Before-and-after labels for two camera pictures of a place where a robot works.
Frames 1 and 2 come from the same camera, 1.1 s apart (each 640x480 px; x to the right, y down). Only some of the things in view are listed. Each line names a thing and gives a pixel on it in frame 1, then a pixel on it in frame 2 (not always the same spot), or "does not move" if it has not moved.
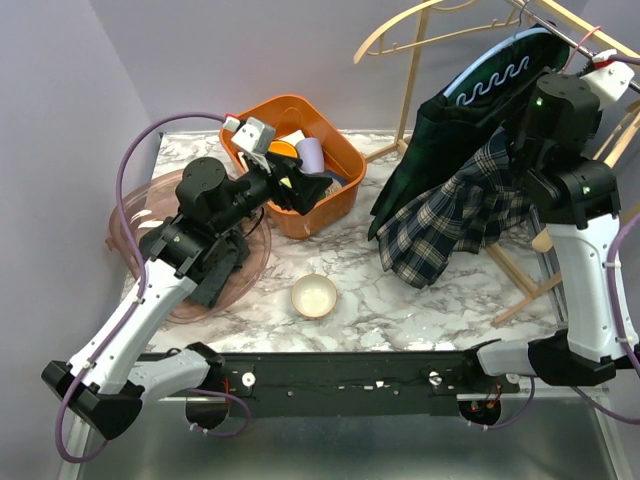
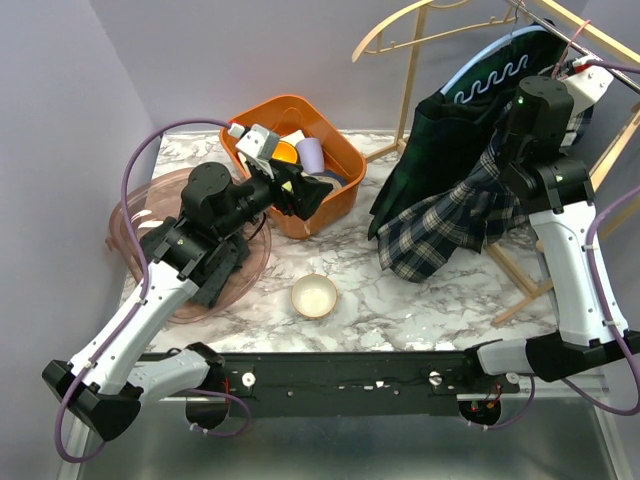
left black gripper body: [280, 192] does not move
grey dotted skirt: [214, 280] does not move
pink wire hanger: [581, 41] -> [567, 50]
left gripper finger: [307, 189] does not move
